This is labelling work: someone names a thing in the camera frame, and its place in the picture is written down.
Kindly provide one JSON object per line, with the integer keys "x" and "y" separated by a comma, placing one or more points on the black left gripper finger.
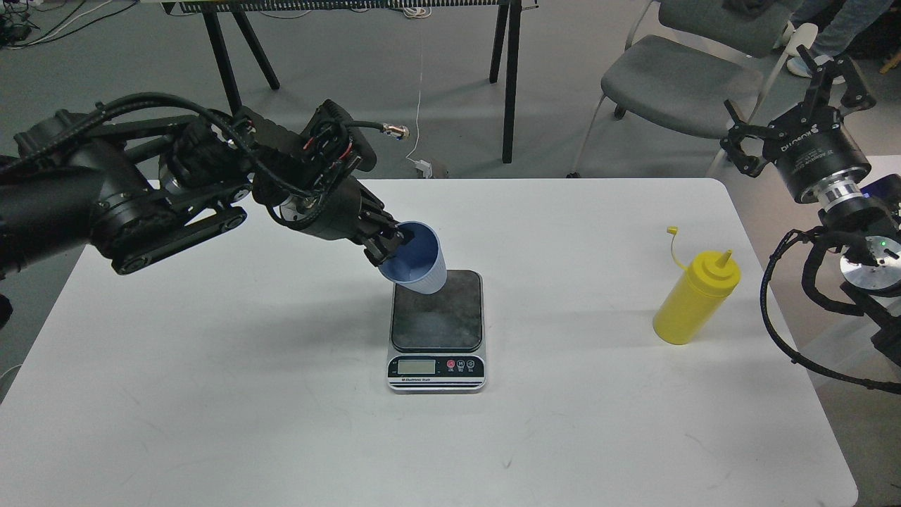
{"x": 395, "y": 235}
{"x": 379, "y": 249}

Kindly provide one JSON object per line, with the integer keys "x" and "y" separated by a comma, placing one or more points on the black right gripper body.
{"x": 811, "y": 148}

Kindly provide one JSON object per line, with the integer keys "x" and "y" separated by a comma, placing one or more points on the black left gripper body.
{"x": 349, "y": 212}

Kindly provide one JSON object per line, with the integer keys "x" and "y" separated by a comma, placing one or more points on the blue plastic cup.
{"x": 418, "y": 263}

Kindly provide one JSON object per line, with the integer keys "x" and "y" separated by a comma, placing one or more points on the yellow squeeze bottle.
{"x": 703, "y": 287}

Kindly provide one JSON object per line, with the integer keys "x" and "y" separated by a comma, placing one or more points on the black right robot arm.
{"x": 853, "y": 261}

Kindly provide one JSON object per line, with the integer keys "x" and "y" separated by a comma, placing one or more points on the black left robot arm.
{"x": 149, "y": 175}

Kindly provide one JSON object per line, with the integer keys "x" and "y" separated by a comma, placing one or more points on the digital kitchen scale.
{"x": 437, "y": 341}

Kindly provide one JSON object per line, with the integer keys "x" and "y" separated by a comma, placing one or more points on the person leg with white shoe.
{"x": 852, "y": 18}

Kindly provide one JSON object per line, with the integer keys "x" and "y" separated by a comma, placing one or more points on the white side table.
{"x": 880, "y": 169}

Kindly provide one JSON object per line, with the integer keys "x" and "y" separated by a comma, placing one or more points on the grey office chair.
{"x": 682, "y": 88}

